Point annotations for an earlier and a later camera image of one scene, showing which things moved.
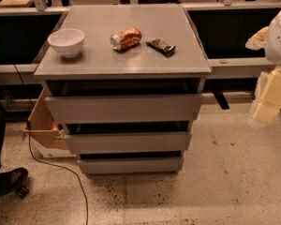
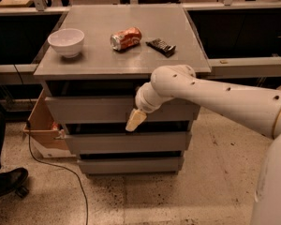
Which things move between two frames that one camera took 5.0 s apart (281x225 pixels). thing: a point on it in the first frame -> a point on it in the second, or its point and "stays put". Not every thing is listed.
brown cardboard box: [46, 131] stays put
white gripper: [279, 39] -> [141, 101]
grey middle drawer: [87, 142] stays put
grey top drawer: [127, 109] stays put
